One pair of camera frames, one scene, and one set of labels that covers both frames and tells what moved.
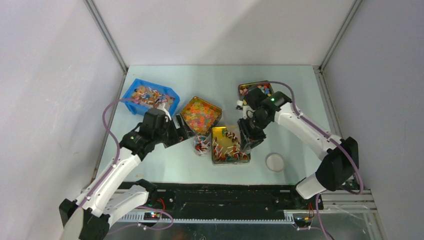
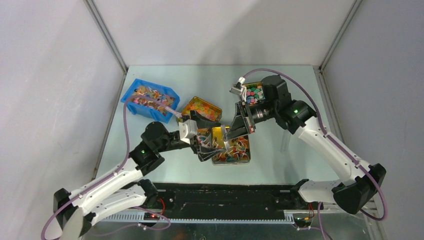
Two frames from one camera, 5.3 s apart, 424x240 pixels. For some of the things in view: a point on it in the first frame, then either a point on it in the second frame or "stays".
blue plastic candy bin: (142, 95) stays
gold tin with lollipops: (226, 146) stays
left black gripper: (177, 138) -> (203, 153)
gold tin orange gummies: (201, 116) stays
